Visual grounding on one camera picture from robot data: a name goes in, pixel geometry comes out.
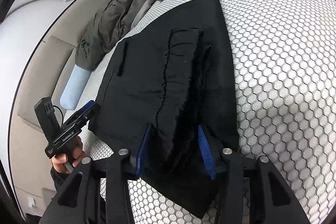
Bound black pants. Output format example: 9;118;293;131
88;0;239;218

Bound person's left hand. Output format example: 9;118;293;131
51;136;86;174

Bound light blue pillow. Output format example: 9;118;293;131
60;65;91;110

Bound beige upholstered headboard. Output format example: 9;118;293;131
9;0;109;216

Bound white honeycomb mattress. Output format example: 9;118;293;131
79;0;336;224

